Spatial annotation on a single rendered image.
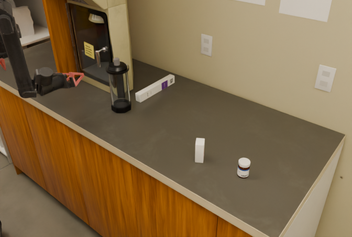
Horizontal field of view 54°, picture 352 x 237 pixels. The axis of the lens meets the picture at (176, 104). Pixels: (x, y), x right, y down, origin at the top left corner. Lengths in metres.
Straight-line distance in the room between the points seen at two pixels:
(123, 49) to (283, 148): 0.90
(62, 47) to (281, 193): 1.35
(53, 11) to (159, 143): 0.91
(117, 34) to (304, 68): 0.89
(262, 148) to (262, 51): 0.49
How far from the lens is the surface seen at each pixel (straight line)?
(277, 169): 1.41
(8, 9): 1.33
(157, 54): 2.15
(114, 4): 1.68
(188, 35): 1.93
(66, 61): 2.04
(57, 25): 1.96
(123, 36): 1.75
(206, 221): 1.38
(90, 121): 1.67
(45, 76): 1.52
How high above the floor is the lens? 1.86
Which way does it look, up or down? 32 degrees down
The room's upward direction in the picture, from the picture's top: 1 degrees counter-clockwise
